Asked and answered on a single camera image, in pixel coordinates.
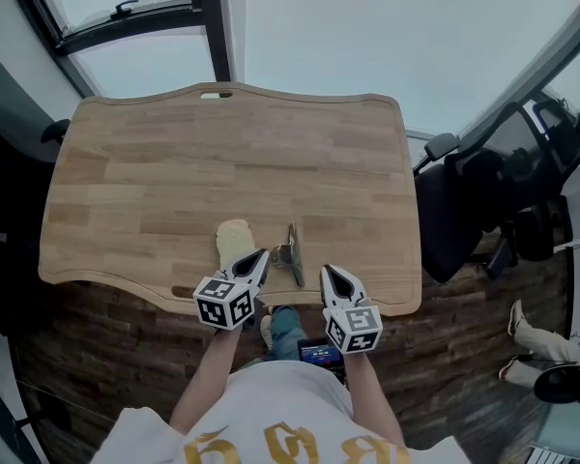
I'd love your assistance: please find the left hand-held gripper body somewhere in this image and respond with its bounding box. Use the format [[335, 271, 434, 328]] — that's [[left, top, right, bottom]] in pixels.
[[192, 262, 264, 333]]

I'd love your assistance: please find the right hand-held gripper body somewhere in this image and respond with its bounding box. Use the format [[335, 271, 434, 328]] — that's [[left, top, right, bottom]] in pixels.
[[322, 293, 385, 356]]

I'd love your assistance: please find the grey metal object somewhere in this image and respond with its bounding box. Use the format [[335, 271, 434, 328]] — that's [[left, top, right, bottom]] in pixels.
[[270, 221, 306, 288]]

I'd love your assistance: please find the person's left forearm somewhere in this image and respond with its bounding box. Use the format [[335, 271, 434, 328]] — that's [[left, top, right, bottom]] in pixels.
[[168, 325, 247, 436]]

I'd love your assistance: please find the person's right forearm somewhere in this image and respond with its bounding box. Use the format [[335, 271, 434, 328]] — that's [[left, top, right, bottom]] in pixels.
[[340, 349, 408, 450]]

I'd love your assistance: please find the pale yellow bread slice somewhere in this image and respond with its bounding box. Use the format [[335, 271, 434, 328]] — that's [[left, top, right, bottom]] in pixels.
[[215, 218, 258, 269]]

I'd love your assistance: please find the black device with lit screen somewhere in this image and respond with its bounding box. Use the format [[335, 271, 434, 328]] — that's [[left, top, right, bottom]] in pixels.
[[296, 336, 345, 385]]

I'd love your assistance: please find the person's pale shoe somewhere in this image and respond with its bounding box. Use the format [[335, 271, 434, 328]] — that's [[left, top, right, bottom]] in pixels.
[[259, 314, 276, 353]]

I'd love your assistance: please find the person's leg in blue jeans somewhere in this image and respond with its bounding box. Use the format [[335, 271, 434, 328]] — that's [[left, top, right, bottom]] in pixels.
[[269, 304, 309, 363]]

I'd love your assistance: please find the white shirt with gold print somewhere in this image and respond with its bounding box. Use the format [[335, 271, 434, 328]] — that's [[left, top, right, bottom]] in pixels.
[[89, 358, 475, 464]]

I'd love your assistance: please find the black mesh office chair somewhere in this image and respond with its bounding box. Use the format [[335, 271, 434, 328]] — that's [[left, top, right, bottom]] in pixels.
[[412, 98, 580, 285]]

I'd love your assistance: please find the dark window frame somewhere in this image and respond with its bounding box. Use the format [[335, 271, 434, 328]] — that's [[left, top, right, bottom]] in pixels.
[[3, 0, 247, 99]]

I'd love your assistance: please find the black window handle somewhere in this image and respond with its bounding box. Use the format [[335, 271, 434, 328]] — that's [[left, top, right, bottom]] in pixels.
[[109, 0, 140, 18]]

